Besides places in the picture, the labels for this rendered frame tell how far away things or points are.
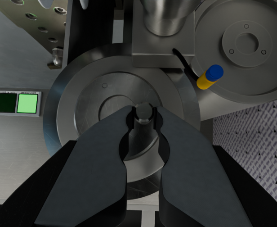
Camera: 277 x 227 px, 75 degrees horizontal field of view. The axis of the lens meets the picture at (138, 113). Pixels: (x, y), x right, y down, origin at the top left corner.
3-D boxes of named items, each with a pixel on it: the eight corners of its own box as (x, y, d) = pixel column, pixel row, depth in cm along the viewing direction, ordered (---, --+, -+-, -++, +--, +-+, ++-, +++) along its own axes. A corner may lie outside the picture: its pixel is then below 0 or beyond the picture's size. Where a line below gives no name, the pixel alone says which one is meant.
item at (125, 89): (78, 67, 16) (166, 73, 15) (85, 75, 18) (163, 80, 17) (67, 156, 15) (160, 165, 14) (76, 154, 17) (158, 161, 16)
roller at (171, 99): (184, 55, 17) (185, 185, 15) (158, 105, 42) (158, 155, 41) (60, 54, 17) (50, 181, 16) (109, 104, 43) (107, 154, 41)
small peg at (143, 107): (135, 123, 12) (131, 103, 12) (136, 126, 15) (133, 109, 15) (156, 119, 12) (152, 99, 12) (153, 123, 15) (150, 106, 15)
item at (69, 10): (79, -84, 21) (66, 72, 18) (112, 33, 44) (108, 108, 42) (75, -84, 21) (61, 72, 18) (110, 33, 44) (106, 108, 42)
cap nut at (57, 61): (62, 48, 50) (61, 63, 50) (68, 54, 54) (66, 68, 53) (49, 47, 51) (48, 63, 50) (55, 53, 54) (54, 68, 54)
